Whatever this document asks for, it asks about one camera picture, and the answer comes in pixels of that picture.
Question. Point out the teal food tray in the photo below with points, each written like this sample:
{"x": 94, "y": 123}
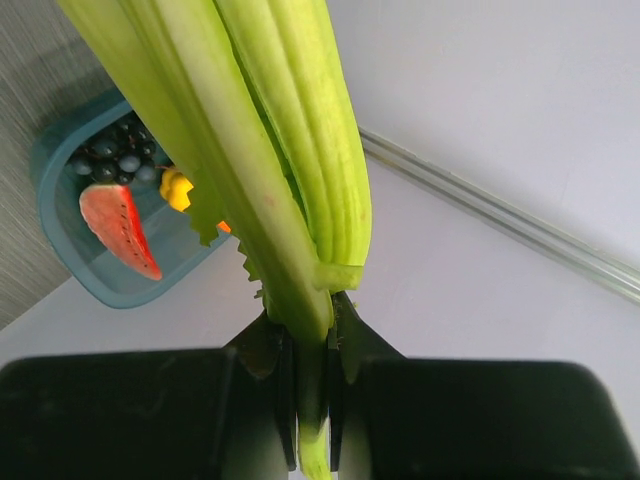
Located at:
{"x": 175, "y": 247}

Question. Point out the dark grape bunch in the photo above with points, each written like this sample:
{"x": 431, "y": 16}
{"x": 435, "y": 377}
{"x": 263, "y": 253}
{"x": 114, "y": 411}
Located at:
{"x": 122, "y": 152}

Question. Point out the green celery stalk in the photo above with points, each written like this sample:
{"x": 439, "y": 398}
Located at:
{"x": 249, "y": 101}

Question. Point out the watermelon slice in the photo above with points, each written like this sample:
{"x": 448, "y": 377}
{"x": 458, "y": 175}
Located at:
{"x": 111, "y": 215}

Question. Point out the orange tangerine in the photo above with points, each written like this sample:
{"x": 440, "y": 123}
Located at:
{"x": 224, "y": 227}

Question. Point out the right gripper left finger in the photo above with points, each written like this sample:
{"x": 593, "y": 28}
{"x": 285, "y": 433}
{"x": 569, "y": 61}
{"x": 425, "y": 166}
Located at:
{"x": 264, "y": 397}

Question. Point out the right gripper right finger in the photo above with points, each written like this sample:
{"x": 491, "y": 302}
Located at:
{"x": 352, "y": 345}

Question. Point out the yellow bell pepper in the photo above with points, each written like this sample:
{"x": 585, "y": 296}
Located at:
{"x": 174, "y": 189}

